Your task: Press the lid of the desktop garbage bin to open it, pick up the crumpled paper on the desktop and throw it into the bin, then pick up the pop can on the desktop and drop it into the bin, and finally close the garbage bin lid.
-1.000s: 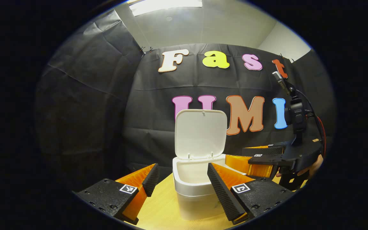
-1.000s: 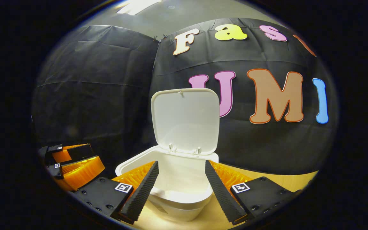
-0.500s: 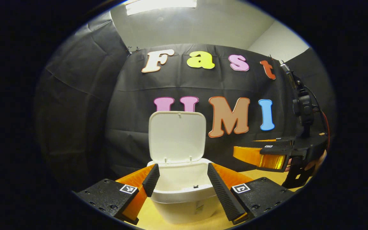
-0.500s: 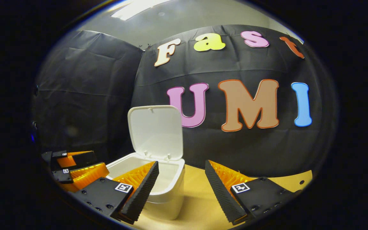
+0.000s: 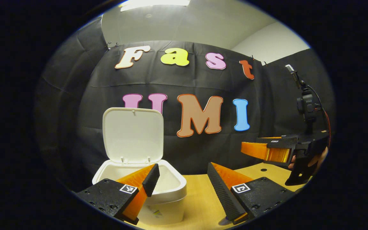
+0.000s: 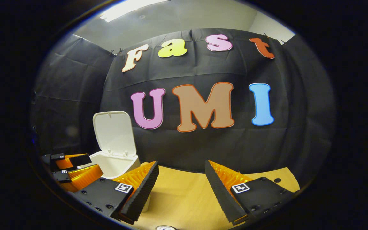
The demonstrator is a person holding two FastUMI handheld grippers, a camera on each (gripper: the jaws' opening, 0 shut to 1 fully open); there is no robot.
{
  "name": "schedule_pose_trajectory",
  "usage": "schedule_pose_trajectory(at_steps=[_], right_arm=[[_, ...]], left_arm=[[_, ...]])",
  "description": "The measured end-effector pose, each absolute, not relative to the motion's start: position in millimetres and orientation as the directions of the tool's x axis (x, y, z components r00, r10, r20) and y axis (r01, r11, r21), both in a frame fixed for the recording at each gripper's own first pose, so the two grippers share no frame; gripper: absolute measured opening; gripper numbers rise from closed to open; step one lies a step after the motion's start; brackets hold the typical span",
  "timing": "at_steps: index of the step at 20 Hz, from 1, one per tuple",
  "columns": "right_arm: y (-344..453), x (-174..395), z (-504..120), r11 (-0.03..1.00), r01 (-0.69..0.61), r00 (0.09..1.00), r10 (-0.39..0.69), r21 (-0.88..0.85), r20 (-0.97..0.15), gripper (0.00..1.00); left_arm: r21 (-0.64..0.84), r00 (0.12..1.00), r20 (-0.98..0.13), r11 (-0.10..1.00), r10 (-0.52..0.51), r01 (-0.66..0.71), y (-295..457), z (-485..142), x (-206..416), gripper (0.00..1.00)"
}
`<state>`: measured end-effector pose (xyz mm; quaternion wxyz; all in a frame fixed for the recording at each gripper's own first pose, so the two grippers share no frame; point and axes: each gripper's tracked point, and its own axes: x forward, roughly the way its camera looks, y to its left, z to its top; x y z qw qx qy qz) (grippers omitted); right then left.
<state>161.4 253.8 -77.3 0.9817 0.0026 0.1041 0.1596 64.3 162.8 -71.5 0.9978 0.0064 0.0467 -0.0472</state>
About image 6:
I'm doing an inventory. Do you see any white desktop garbage bin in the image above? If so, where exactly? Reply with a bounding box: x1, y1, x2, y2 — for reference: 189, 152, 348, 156
77, 111, 151, 213

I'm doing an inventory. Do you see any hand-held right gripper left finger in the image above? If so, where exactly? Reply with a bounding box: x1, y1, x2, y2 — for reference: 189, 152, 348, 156
74, 161, 160, 225

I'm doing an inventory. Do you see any black backdrop cloth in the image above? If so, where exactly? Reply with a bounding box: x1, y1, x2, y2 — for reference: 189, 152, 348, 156
31, 28, 336, 186

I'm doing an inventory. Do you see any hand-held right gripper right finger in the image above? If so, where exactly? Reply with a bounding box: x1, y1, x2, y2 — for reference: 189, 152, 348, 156
205, 160, 299, 226

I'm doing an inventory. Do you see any wooden desktop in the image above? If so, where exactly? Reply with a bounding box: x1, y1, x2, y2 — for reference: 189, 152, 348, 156
133, 162, 300, 230

